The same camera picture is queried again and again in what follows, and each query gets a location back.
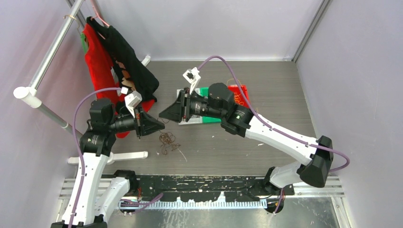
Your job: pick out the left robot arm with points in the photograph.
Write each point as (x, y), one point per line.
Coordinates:
(85, 209)

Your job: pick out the green plastic bin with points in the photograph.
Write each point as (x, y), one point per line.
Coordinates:
(203, 91)

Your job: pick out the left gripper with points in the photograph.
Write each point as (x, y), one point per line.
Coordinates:
(145, 123)

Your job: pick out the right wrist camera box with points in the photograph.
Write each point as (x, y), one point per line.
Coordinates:
(192, 77)

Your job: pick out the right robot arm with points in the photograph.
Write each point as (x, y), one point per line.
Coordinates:
(313, 159)

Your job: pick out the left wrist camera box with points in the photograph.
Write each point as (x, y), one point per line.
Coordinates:
(132, 100)

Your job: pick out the white plastic bin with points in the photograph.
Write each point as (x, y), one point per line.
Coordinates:
(194, 119)

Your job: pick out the black shirt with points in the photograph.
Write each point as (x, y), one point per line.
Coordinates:
(121, 52)

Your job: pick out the red plastic bin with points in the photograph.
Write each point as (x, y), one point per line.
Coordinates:
(240, 98)

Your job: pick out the red shirt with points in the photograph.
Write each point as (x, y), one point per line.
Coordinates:
(99, 64)

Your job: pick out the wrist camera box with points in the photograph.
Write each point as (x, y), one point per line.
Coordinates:
(132, 100)
(192, 77)

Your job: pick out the metal clothes rack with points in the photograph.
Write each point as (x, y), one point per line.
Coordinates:
(28, 94)

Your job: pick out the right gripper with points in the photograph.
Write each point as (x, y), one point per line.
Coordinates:
(175, 111)

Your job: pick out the green hanger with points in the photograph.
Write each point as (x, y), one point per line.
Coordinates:
(84, 42)

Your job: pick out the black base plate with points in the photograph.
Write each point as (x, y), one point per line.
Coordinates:
(188, 188)

